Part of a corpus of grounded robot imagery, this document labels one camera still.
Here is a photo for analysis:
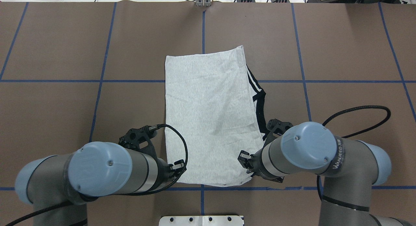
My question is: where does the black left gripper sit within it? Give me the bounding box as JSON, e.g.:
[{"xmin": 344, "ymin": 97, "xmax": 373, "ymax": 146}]
[{"xmin": 118, "ymin": 126, "xmax": 186, "ymax": 192}]

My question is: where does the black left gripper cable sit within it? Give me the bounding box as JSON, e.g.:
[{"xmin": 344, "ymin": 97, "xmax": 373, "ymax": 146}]
[{"xmin": 6, "ymin": 124, "xmax": 189, "ymax": 226}]

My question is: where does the grey cartoon print t-shirt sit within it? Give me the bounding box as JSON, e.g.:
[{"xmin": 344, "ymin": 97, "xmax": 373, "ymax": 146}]
[{"xmin": 165, "ymin": 46, "xmax": 265, "ymax": 187}]

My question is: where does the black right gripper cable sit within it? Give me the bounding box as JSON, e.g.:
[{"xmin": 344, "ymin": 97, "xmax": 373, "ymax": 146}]
[{"xmin": 317, "ymin": 105, "xmax": 391, "ymax": 200}]

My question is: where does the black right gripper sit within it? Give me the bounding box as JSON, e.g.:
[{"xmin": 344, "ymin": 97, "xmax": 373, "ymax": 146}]
[{"xmin": 238, "ymin": 118, "xmax": 293, "ymax": 183}]

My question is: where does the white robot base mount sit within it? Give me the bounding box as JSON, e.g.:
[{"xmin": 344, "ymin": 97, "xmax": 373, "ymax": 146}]
[{"xmin": 159, "ymin": 215, "xmax": 245, "ymax": 226}]

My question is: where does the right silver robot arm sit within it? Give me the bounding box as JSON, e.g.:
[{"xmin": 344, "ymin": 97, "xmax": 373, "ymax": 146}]
[{"xmin": 238, "ymin": 121, "xmax": 415, "ymax": 226}]

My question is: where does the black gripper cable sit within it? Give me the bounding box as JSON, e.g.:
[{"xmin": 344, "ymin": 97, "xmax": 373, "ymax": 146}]
[
  {"xmin": 6, "ymin": 124, "xmax": 189, "ymax": 226},
  {"xmin": 317, "ymin": 105, "xmax": 391, "ymax": 200}
]

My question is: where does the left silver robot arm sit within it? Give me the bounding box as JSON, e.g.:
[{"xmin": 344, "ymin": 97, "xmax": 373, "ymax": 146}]
[{"xmin": 9, "ymin": 124, "xmax": 188, "ymax": 226}]

